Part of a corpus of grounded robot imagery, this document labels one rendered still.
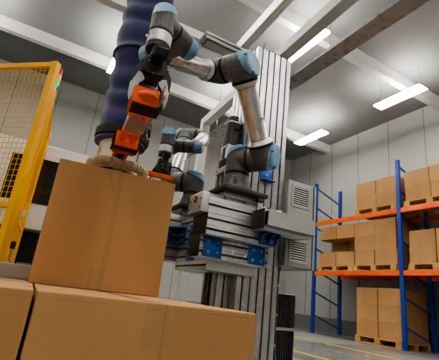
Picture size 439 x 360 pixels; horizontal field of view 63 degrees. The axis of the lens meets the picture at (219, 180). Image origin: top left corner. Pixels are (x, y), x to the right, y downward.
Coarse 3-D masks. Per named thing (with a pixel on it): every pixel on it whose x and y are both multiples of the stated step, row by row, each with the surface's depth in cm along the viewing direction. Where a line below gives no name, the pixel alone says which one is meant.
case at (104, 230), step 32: (64, 160) 119; (64, 192) 117; (96, 192) 121; (128, 192) 125; (160, 192) 129; (64, 224) 114; (96, 224) 118; (128, 224) 122; (160, 224) 127; (64, 256) 112; (96, 256) 116; (128, 256) 120; (160, 256) 124; (96, 288) 113; (128, 288) 117
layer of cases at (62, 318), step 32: (0, 288) 53; (32, 288) 63; (64, 288) 92; (0, 320) 52; (32, 320) 53; (64, 320) 55; (96, 320) 57; (128, 320) 59; (160, 320) 62; (192, 320) 64; (224, 320) 67; (0, 352) 51; (32, 352) 53; (64, 352) 54; (96, 352) 56; (128, 352) 58; (160, 352) 61; (192, 352) 63; (224, 352) 66
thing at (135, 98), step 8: (136, 88) 99; (144, 88) 100; (136, 96) 98; (128, 104) 105; (136, 104) 100; (144, 104) 99; (152, 104) 100; (128, 112) 105; (136, 112) 104; (144, 112) 104; (152, 112) 103
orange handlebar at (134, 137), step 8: (144, 96) 98; (152, 96) 99; (144, 120) 112; (120, 136) 125; (128, 136) 124; (136, 136) 124; (112, 152) 145; (152, 176) 167; (160, 176) 166; (168, 176) 168
